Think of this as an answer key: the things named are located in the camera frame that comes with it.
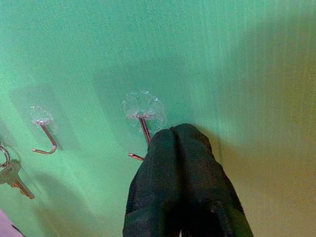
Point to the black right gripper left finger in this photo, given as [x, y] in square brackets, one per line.
[158, 177]

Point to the clear adhesive metal hook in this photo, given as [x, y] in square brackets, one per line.
[47, 132]
[143, 126]

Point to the brass-bladed key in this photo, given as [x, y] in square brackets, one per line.
[11, 172]

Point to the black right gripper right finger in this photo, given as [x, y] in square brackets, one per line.
[205, 182]

